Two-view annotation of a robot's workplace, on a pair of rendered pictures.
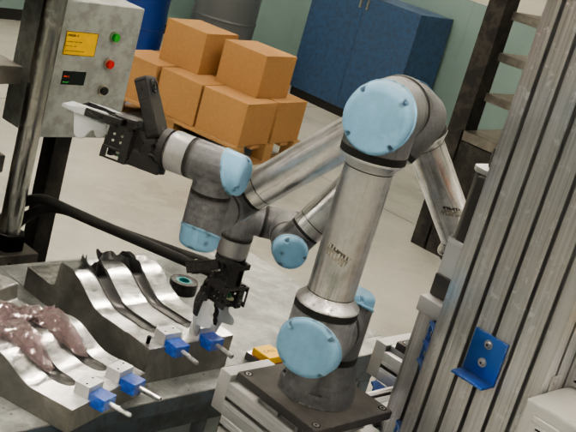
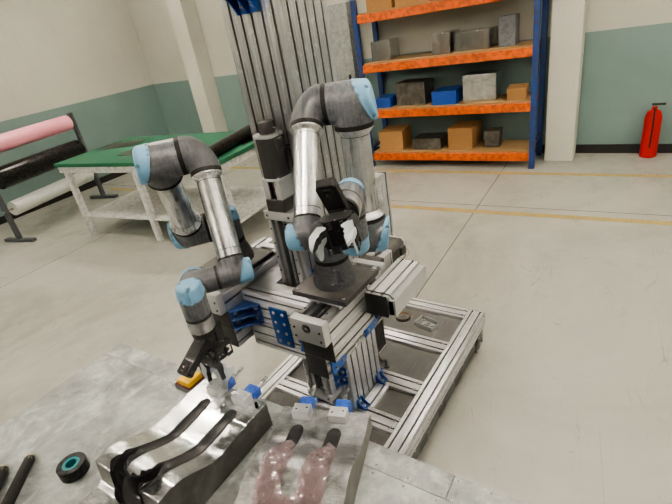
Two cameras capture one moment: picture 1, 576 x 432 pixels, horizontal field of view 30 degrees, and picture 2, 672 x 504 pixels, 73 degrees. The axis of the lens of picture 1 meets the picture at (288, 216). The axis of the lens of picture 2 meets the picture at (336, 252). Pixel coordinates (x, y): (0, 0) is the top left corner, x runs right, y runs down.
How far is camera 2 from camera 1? 2.32 m
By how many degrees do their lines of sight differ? 85
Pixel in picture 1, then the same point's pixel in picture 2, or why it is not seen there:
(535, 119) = (305, 82)
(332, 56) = not seen: outside the picture
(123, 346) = (249, 434)
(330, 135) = (316, 145)
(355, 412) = not seen: hidden behind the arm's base
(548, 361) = not seen: hidden behind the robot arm
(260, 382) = (349, 293)
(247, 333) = (145, 407)
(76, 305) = (197, 489)
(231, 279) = (220, 334)
